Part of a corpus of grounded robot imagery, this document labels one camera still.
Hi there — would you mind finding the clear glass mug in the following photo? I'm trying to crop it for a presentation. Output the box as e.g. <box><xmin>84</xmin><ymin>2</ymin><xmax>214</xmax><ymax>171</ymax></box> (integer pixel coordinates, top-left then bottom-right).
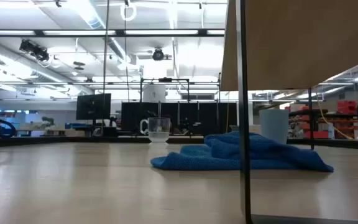
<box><xmin>139</xmin><ymin>117</ymin><xmax>172</xmax><ymax>144</ymax></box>

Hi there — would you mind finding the light blue cup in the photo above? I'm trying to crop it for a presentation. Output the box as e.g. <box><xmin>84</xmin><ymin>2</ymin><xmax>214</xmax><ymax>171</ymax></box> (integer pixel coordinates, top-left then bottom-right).
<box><xmin>259</xmin><ymin>108</ymin><xmax>290</xmax><ymax>145</ymax></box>

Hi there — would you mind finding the shelf rack with red bins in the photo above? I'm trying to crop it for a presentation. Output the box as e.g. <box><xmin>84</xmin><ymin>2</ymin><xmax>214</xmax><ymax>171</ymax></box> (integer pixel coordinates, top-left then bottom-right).
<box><xmin>286</xmin><ymin>99</ymin><xmax>358</xmax><ymax>140</ymax></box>

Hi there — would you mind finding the black room partition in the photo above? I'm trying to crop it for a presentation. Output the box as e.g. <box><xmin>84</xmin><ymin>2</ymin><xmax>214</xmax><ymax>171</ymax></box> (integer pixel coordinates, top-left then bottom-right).
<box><xmin>121</xmin><ymin>101</ymin><xmax>239</xmax><ymax>135</ymax></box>

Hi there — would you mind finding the white cylinder column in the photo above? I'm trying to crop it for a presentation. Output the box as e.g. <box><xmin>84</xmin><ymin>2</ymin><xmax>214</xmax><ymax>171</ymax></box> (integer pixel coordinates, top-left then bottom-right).
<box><xmin>142</xmin><ymin>83</ymin><xmax>167</xmax><ymax>104</ymax></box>

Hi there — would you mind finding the blue towel cloth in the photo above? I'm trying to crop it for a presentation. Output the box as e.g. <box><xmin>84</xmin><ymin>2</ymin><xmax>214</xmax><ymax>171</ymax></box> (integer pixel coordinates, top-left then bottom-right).
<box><xmin>150</xmin><ymin>131</ymin><xmax>334</xmax><ymax>173</ymax></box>

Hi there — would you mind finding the black computer monitor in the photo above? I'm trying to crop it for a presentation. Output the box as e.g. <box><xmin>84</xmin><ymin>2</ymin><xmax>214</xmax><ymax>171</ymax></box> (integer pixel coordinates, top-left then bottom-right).
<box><xmin>76</xmin><ymin>93</ymin><xmax>112</xmax><ymax>121</ymax></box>

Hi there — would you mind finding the thin hanging pole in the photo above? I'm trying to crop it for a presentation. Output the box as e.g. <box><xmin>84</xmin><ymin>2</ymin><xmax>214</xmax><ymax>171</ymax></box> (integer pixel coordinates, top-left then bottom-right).
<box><xmin>101</xmin><ymin>0</ymin><xmax>111</xmax><ymax>136</ymax></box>

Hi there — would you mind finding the black ceiling projector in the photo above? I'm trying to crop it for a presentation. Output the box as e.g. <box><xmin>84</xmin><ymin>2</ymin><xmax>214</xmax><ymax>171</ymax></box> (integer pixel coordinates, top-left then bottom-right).
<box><xmin>19</xmin><ymin>39</ymin><xmax>50</xmax><ymax>62</ymax></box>

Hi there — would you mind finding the round black ceiling camera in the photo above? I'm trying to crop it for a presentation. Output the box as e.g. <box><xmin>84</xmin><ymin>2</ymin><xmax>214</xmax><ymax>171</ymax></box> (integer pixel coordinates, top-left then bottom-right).
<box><xmin>152</xmin><ymin>47</ymin><xmax>165</xmax><ymax>62</ymax></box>

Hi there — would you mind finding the white hanging ring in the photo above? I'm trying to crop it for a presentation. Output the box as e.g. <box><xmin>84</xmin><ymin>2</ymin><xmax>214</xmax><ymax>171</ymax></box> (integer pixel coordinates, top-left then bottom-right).
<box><xmin>119</xmin><ymin>2</ymin><xmax>137</xmax><ymax>22</ymax></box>

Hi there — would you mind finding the yellow hanging cable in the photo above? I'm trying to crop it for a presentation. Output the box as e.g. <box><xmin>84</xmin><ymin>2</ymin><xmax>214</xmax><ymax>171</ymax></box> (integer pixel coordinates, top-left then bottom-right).
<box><xmin>314</xmin><ymin>91</ymin><xmax>354</xmax><ymax>141</ymax></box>

